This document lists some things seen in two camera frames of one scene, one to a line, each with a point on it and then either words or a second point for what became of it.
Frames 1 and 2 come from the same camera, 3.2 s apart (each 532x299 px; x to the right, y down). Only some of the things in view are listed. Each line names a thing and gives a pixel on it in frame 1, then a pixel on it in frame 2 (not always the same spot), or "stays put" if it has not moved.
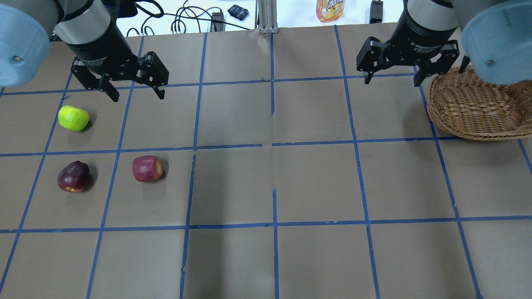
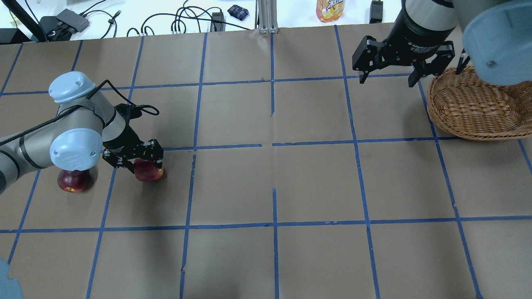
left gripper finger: x=92 y=81 to x=117 y=161
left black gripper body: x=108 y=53 to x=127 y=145
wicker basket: x=464 y=105 stays put
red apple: x=147 y=168 stays put
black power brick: x=215 y=26 stays put
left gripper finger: x=153 y=72 to x=156 y=152
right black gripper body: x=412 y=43 stays put
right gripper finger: x=440 y=63 stays put
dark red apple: x=74 y=177 stays put
